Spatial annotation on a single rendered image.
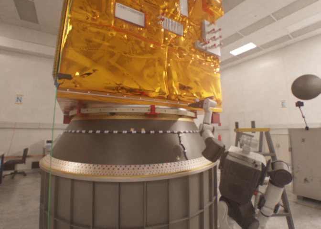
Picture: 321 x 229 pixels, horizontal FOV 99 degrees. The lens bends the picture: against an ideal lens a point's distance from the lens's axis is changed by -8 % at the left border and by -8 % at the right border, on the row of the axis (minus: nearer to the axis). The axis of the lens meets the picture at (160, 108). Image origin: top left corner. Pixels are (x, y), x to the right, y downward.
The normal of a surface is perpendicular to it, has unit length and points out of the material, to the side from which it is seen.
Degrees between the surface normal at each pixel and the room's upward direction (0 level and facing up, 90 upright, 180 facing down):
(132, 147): 62
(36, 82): 90
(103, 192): 90
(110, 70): 88
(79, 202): 90
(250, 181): 101
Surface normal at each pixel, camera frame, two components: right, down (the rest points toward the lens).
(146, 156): 0.22, -0.59
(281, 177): -0.56, 0.08
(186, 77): 0.44, -0.15
